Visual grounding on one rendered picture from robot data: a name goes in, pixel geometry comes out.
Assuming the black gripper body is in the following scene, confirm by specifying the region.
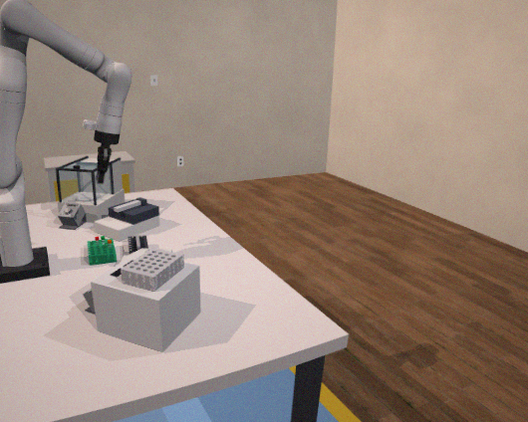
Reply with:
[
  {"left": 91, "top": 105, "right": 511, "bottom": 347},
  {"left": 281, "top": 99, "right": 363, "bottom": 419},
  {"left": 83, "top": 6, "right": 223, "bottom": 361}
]
[{"left": 94, "top": 130, "right": 120, "bottom": 154}]

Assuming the analytical balance with glass draft shield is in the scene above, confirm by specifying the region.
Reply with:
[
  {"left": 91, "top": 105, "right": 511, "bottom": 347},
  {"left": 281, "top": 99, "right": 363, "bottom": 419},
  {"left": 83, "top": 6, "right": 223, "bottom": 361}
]
[{"left": 56, "top": 156, "right": 125, "bottom": 230}]

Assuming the green tube rack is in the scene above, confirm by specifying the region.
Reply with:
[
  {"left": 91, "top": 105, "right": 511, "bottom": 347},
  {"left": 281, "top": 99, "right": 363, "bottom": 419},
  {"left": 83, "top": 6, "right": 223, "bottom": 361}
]
[{"left": 87, "top": 239, "right": 117, "bottom": 266}]

